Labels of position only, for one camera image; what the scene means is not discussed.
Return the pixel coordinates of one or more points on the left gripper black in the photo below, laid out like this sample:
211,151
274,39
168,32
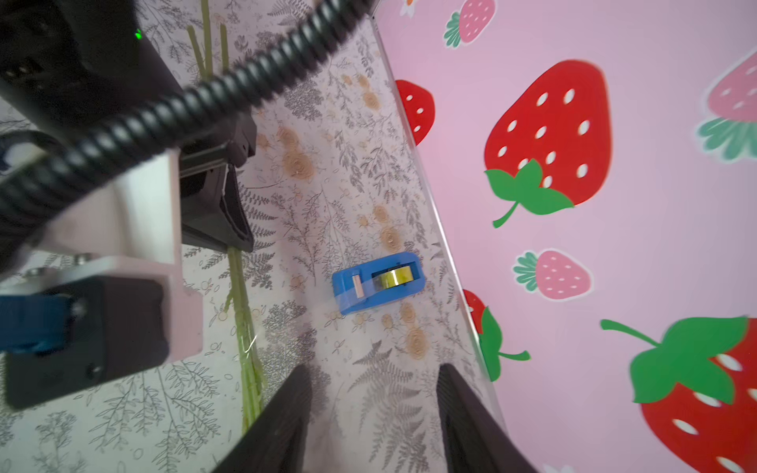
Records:
212,215

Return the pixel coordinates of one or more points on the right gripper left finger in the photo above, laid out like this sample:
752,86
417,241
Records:
276,442

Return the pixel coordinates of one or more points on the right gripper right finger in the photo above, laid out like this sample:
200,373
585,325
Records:
473,440

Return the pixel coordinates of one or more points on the pink flower bouquet green stems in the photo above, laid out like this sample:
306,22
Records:
252,379

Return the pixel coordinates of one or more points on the blue tape dispenser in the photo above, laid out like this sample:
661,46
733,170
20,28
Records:
378,282

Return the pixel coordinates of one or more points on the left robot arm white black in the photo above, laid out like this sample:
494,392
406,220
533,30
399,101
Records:
101,102

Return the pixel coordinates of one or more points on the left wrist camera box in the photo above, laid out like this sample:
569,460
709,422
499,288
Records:
121,308

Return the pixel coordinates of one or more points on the right aluminium corner post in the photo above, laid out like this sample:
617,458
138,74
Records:
488,394

